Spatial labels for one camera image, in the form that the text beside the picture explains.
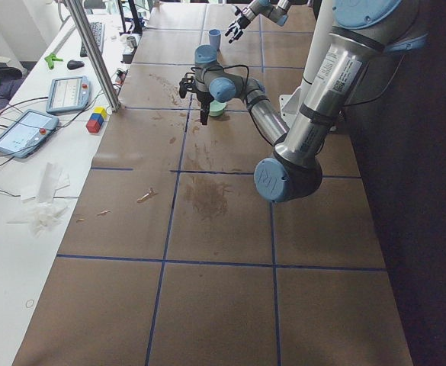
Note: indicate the blue plastic cup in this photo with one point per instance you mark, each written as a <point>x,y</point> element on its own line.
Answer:
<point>214,36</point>

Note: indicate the far teach pendant tablet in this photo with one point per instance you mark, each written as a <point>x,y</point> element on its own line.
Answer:
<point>68,95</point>

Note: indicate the green plastic clamp tool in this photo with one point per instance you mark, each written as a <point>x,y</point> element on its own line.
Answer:
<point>51,59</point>

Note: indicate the near teach pendant tablet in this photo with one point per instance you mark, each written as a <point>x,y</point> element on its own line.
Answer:
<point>27,133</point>

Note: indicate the crumpled white paper towels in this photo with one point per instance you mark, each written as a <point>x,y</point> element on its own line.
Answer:
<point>41,210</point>

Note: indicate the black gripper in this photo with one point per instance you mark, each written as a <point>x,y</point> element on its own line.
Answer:
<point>204,99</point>
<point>242,21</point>

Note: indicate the black computer mouse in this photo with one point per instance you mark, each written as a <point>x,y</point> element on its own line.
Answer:
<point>74,64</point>

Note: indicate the red blue yellow blocks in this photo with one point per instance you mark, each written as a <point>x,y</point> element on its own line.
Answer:
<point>96,120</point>

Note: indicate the small metal cup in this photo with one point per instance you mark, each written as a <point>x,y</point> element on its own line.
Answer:
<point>132,42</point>

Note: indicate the aluminium frame post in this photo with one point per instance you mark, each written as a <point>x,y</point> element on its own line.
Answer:
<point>94,54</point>

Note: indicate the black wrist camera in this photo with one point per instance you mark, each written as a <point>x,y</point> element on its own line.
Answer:
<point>187,85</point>

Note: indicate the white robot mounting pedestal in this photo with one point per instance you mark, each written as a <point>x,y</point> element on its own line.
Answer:
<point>319,47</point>

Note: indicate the light green ceramic bowl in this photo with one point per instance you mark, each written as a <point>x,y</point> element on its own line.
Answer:
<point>217,108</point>

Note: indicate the teach pendant tablet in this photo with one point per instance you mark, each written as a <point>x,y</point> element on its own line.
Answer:
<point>27,133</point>
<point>68,95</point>

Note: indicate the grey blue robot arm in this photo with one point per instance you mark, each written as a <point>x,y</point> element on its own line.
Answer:
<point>278,14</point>
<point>348,35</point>

